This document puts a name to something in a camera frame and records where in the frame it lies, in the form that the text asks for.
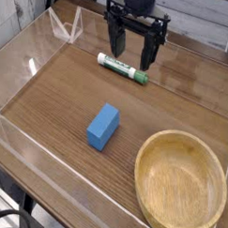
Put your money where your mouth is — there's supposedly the clear acrylic corner bracket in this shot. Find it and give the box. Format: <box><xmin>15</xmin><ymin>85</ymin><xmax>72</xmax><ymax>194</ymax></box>
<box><xmin>49</xmin><ymin>7</ymin><xmax>84</xmax><ymax>44</ymax></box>

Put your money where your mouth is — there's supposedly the brown wooden bowl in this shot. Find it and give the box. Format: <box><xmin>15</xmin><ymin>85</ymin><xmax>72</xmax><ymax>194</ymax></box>
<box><xmin>134</xmin><ymin>130</ymin><xmax>227</xmax><ymax>228</ymax></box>

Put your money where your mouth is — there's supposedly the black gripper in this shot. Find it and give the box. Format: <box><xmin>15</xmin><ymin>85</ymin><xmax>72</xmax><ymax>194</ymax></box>
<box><xmin>104</xmin><ymin>0</ymin><xmax>171</xmax><ymax>71</ymax></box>

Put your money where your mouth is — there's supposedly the black cable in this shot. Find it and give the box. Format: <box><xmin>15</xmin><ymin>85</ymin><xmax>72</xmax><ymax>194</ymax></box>
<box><xmin>0</xmin><ymin>207</ymin><xmax>33</xmax><ymax>228</ymax></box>

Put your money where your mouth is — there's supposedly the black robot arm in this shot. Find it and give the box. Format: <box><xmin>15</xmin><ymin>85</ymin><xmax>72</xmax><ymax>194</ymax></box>
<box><xmin>104</xmin><ymin>0</ymin><xmax>171</xmax><ymax>70</ymax></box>

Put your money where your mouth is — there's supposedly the green and white marker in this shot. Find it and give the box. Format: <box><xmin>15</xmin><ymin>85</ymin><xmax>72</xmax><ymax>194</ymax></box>
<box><xmin>98</xmin><ymin>53</ymin><xmax>148</xmax><ymax>84</ymax></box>

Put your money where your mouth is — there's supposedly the blue rectangular block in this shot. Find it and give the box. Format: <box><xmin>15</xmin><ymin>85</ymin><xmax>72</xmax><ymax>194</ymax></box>
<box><xmin>86</xmin><ymin>103</ymin><xmax>120</xmax><ymax>151</ymax></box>

